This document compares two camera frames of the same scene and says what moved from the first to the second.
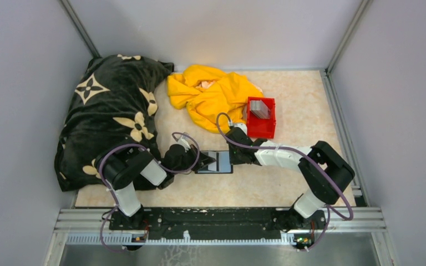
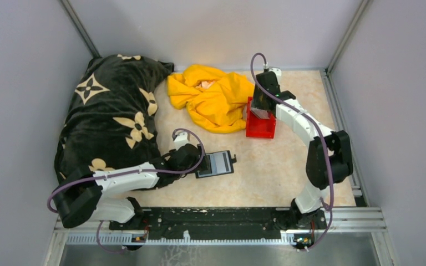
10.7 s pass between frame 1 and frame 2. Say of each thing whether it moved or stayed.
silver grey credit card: moved
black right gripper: moved
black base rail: stayed
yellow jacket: stayed
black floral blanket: stayed
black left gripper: stayed
